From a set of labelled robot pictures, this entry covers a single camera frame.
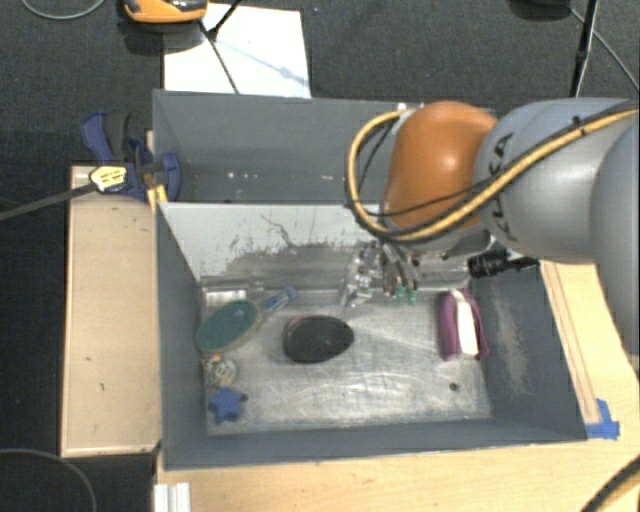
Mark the grey metal bin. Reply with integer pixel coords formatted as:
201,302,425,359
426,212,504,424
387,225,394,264
151,88,589,472

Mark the pale patterned round thing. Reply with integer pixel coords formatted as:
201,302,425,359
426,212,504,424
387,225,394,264
201,353,239,389

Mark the blue star-shaped toy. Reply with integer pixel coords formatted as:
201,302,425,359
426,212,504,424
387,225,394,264
206,386,250,426

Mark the pale wood flat board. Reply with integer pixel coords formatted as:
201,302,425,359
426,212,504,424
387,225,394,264
59,164,164,459

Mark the black cylinder on white bracket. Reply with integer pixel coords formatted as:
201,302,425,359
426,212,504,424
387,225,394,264
466,247,541,280

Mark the green round paddle blue handle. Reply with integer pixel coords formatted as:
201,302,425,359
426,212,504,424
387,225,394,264
194,285,299,354

